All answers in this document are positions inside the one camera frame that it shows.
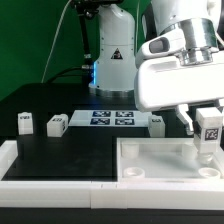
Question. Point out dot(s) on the white AprilTag base sheet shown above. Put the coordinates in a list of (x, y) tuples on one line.
[(109, 118)]

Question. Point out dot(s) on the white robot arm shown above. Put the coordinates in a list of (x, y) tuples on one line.
[(180, 63)]

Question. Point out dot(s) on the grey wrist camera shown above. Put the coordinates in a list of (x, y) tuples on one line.
[(162, 46)]

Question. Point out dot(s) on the white square tabletop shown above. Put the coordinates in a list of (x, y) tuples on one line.
[(165, 160)]

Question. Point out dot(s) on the black camera stand pole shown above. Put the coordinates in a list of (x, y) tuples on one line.
[(86, 10)]

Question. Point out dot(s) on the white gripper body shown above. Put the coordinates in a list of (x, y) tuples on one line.
[(163, 83)]

